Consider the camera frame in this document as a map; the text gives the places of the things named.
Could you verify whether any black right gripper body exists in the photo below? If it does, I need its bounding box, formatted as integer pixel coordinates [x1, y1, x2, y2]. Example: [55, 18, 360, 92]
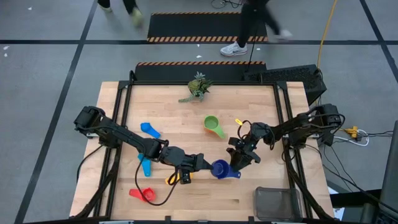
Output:
[228, 136, 261, 164]

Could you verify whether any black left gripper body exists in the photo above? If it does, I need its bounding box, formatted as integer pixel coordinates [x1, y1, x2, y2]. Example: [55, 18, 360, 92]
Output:
[160, 145, 200, 185]

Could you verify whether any navy blue measuring cup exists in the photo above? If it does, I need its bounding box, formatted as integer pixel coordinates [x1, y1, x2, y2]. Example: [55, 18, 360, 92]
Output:
[210, 159, 242, 180]

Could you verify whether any yellow measuring cup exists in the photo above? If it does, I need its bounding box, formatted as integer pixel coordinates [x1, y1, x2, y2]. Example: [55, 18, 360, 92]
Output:
[164, 172, 194, 186]

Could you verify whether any teal measuring cup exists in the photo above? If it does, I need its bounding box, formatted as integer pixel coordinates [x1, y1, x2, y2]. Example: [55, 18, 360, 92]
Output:
[137, 152, 152, 177]

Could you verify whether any green measuring cup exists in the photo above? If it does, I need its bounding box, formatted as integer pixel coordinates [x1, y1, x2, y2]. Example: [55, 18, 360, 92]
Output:
[203, 114, 227, 140]

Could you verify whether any small blue measuring cup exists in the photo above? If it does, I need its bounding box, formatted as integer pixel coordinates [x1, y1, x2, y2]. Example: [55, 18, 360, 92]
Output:
[140, 122, 162, 139]

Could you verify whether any red measuring cup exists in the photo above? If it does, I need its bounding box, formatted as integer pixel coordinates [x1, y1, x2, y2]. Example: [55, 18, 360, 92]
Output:
[129, 187, 157, 203]

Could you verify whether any potted succulent plant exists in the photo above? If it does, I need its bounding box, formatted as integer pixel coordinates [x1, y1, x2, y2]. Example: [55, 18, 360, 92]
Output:
[178, 71, 215, 103]

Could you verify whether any black perforated computer tower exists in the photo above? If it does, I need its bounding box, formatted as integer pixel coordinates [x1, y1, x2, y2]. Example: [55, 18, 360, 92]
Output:
[242, 63, 328, 106]

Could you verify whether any black hazard-striped floor mat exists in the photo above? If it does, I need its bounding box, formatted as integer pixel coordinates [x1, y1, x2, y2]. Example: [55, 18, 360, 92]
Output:
[134, 60, 267, 83]
[147, 11, 269, 43]

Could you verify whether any yellow power plug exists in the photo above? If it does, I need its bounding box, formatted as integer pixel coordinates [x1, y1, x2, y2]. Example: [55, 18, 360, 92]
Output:
[343, 125, 361, 139]

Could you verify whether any person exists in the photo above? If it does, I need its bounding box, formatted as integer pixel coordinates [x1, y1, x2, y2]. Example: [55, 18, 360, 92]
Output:
[97, 0, 146, 28]
[220, 0, 294, 58]

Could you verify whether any black screen edge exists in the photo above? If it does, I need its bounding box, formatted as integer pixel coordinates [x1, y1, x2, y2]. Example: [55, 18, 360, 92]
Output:
[379, 120, 398, 220]

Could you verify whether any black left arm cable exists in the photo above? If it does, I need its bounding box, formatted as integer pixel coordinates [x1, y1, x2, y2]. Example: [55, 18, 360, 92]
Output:
[134, 154, 180, 207]

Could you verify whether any thin black hanging cable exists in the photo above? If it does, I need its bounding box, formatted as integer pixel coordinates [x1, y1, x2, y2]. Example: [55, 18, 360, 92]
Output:
[245, 18, 264, 73]

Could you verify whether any thick yellow hanging cable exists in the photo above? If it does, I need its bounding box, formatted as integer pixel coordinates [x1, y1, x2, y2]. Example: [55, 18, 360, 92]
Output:
[316, 0, 339, 70]

